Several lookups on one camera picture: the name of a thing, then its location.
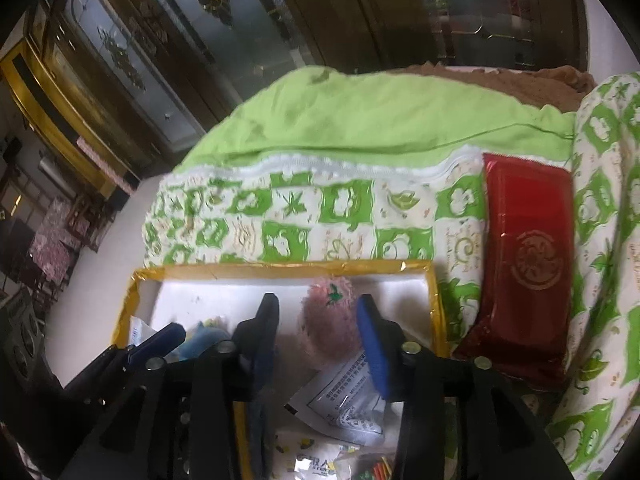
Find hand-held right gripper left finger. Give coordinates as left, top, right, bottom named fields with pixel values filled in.
left=60, top=292, right=281, bottom=480

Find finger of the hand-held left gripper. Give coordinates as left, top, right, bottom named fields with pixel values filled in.
left=65, top=344, right=136, bottom=403
left=125, top=322, right=187, bottom=366

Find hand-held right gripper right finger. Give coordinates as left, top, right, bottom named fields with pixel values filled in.
left=356, top=294, right=576, bottom=480

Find white desiccant sachet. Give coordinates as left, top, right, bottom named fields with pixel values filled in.
left=127, top=315, right=171, bottom=356
left=285, top=350, right=396, bottom=448

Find blue knitted cloth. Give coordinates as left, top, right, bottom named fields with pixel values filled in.
left=177, top=317, right=241, bottom=361

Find pink fuzzy plush item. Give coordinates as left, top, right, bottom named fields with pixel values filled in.
left=297, top=280, right=368, bottom=376

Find gold-edged white tray box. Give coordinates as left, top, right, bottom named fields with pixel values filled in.
left=111, top=260, right=451, bottom=480

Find white tissue pack yellow print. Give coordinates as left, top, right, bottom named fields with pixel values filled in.
left=272, top=425, right=351, bottom=480

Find clear bag of coloured sticks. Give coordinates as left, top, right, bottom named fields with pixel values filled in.
left=332, top=452, right=401, bottom=480

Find pink floral cushioned chair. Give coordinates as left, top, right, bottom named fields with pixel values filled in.
left=27, top=197, right=83, bottom=286

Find red foil packet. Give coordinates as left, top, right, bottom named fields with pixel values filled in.
left=452, top=152, right=575, bottom=392

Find plain green bedsheet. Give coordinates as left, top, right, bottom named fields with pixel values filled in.
left=177, top=66, right=578, bottom=181

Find gold-framed cabinet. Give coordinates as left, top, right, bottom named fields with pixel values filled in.
left=0, top=42, right=136, bottom=198

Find brown blanket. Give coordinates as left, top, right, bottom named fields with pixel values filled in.
left=395, top=60, right=598, bottom=113

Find wooden glass-panel doors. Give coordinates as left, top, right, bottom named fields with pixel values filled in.
left=45, top=0, right=586, bottom=161

